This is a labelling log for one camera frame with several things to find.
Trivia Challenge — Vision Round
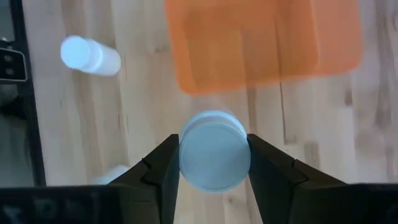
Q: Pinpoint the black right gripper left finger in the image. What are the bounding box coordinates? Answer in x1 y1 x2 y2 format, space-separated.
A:
102 134 181 224

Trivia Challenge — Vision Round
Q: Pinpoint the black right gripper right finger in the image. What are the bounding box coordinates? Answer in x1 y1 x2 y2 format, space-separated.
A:
247 134 352 224

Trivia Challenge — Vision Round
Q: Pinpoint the white pill bottle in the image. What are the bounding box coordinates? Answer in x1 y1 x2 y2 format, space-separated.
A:
60 35 123 77
93 164 131 186
178 110 252 194

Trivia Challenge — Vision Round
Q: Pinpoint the orange plastic basket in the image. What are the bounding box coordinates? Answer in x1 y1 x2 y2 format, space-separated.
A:
164 0 364 96

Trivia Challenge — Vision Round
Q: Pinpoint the black mounted device box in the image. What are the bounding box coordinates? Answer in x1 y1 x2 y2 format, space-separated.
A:
0 46 28 83

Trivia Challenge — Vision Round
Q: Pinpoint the black aluminium table frame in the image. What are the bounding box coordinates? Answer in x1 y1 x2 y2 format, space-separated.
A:
9 0 47 187

